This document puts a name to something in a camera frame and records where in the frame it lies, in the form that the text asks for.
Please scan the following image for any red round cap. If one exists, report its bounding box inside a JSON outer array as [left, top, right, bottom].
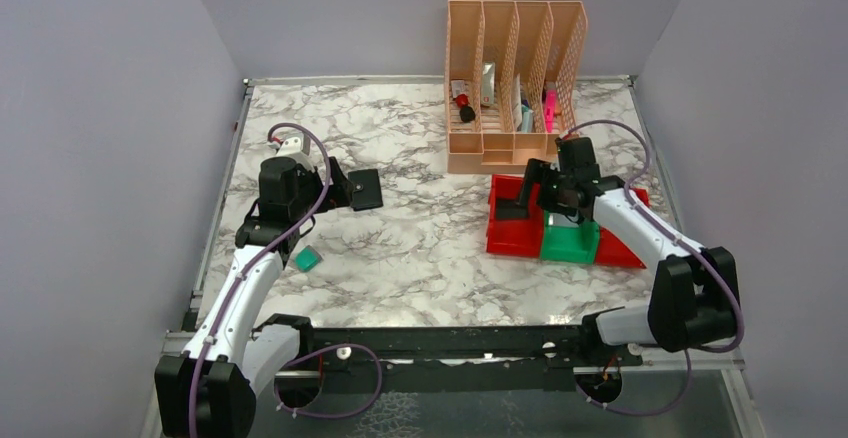
[[454, 94, 470, 109]]

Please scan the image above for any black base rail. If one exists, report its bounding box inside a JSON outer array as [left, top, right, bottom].
[[255, 314, 643, 396]]

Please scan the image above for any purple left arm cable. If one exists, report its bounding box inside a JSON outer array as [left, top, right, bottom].
[[188, 122, 333, 438]]

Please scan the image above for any right red plastic bin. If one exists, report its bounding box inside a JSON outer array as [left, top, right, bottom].
[[592, 187, 649, 269]]

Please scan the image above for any green plastic bin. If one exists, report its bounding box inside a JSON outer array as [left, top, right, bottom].
[[539, 213, 600, 264]]

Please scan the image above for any left red plastic bin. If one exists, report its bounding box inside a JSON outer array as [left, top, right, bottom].
[[485, 174, 544, 258]]

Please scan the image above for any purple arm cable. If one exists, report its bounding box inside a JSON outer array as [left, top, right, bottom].
[[188, 122, 333, 438], [559, 119, 746, 418]]

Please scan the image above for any pink highlighter pen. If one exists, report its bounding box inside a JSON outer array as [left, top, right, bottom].
[[543, 89, 558, 133]]

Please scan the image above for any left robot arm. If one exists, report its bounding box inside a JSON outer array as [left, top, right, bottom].
[[154, 152, 355, 437]]

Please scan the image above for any peach plastic file organizer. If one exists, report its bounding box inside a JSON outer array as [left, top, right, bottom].
[[444, 0, 588, 174]]

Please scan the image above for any light blue glue stick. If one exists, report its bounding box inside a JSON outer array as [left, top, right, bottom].
[[519, 105, 534, 133]]

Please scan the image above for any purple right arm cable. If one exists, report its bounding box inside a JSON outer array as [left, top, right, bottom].
[[559, 119, 746, 418]]

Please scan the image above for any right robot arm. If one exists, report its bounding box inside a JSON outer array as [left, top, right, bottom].
[[496, 137, 744, 353]]

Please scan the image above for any black leather card holder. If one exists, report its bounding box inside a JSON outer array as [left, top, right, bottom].
[[348, 169, 384, 212]]

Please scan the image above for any black round cap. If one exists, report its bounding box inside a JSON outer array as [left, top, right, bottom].
[[459, 105, 476, 123]]

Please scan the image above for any small green eraser block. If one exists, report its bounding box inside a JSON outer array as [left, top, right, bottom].
[[294, 246, 323, 273]]

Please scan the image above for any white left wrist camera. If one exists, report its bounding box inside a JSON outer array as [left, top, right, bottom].
[[275, 135, 315, 171]]

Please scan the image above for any red plastic bin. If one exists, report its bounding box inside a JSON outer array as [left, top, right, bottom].
[[592, 187, 649, 269], [485, 174, 544, 258]]

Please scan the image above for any black card in bin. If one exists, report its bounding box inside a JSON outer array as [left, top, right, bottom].
[[494, 198, 529, 221]]

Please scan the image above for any grey white tube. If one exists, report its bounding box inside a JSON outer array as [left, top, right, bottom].
[[480, 62, 496, 107]]

